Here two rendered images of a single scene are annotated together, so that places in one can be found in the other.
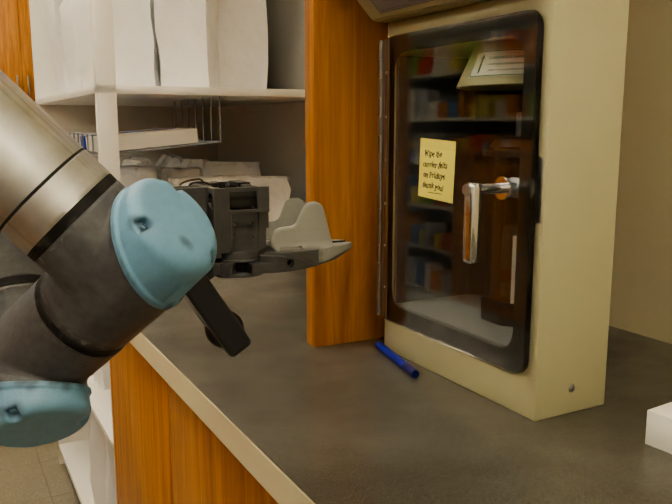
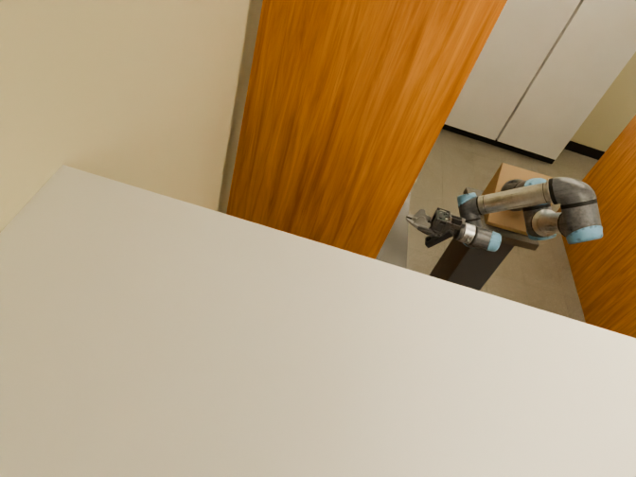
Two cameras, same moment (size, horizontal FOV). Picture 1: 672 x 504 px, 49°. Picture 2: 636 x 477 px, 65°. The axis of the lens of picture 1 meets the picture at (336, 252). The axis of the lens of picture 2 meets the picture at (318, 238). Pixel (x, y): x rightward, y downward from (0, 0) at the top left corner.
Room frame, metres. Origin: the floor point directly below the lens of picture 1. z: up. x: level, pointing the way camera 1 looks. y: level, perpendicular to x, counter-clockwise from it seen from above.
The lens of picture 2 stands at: (2.23, 0.32, 2.33)
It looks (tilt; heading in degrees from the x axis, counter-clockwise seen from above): 44 degrees down; 203
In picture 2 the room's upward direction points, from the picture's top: 20 degrees clockwise
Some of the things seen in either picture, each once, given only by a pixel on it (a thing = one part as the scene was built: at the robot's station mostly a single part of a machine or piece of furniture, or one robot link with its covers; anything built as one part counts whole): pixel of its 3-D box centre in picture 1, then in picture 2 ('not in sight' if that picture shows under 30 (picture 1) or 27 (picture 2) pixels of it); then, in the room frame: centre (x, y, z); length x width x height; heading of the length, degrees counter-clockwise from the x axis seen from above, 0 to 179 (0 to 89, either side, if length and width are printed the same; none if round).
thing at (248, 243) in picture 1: (200, 233); (446, 225); (0.67, 0.12, 1.17); 0.12 x 0.08 x 0.09; 118
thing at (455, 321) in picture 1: (448, 189); not in sight; (0.93, -0.14, 1.19); 0.30 x 0.01 x 0.40; 28
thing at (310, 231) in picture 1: (314, 232); (419, 215); (0.70, 0.02, 1.17); 0.09 x 0.03 x 0.06; 116
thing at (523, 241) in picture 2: not in sight; (499, 217); (0.03, 0.24, 0.92); 0.32 x 0.32 x 0.04; 34
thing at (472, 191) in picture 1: (483, 220); not in sight; (0.82, -0.16, 1.17); 0.05 x 0.03 x 0.10; 118
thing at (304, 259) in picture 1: (271, 259); not in sight; (0.68, 0.06, 1.15); 0.09 x 0.05 x 0.02; 116
